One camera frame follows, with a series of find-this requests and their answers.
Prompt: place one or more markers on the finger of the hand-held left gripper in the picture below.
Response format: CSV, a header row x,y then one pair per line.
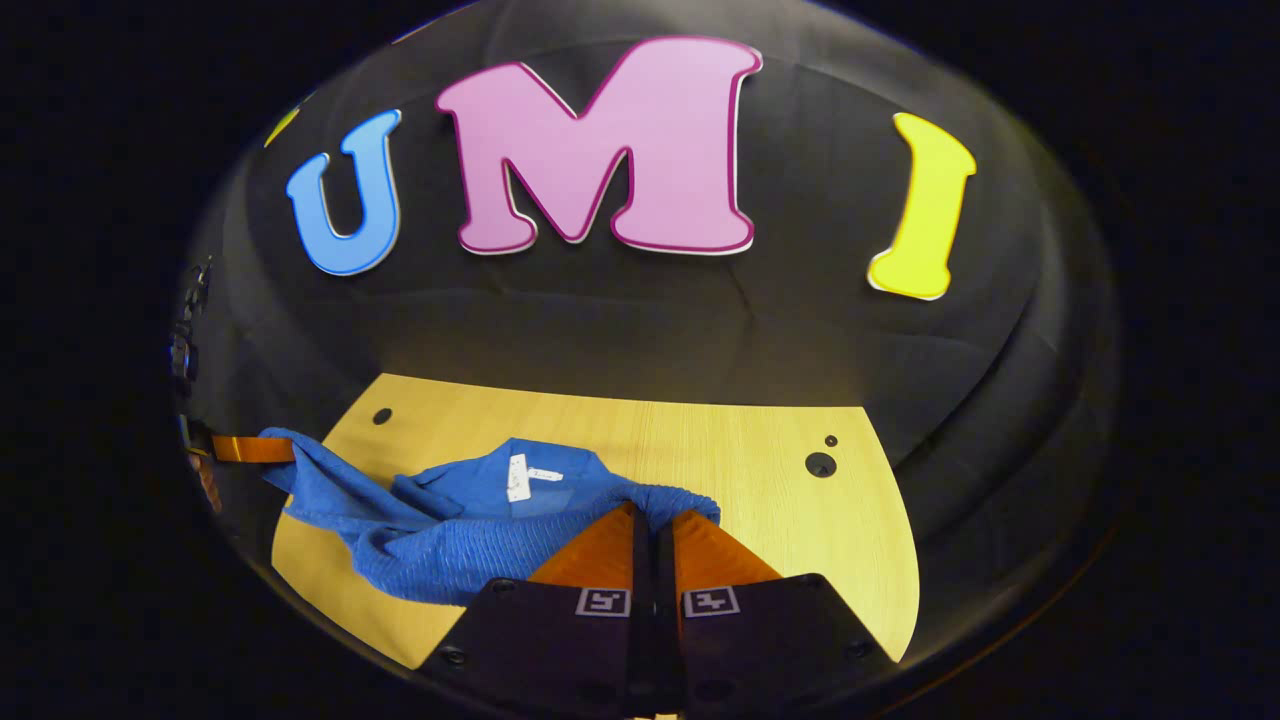
x,y
250,449

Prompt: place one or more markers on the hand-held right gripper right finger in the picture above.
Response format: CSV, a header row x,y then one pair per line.
x,y
670,620

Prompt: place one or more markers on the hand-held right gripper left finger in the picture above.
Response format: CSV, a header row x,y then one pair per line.
x,y
643,620

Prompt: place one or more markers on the blue button shirt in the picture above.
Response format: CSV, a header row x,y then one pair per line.
x,y
450,560

